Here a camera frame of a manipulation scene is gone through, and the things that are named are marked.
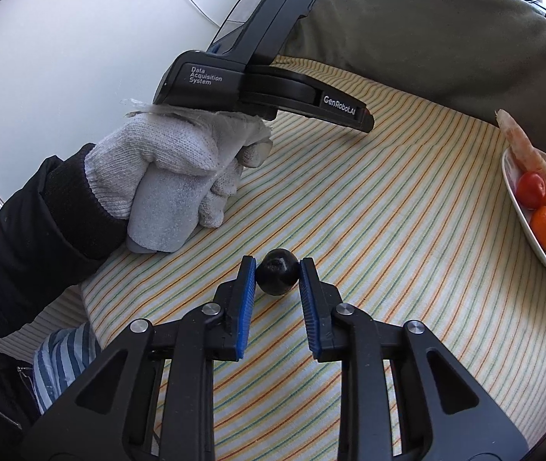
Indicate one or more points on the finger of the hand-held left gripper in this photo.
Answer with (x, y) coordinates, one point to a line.
(345, 108)

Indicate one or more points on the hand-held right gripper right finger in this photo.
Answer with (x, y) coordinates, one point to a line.
(309, 307)

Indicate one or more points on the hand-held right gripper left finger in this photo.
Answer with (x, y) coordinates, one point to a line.
(246, 307)

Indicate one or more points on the dark purple plum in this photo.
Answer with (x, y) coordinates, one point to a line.
(277, 273)

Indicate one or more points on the large red tomato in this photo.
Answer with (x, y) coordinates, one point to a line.
(532, 191)

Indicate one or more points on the white oval plate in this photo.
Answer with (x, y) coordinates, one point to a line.
(537, 254)

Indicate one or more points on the person's left forearm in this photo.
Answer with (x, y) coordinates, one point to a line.
(28, 235)

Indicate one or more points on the person's left hand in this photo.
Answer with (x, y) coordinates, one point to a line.
(167, 163)

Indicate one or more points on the striped blanket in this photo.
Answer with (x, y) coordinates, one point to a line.
(373, 201)

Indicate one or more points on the grey pillow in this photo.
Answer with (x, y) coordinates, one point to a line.
(421, 33)

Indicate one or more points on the blue striped cloth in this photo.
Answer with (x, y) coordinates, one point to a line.
(61, 360)

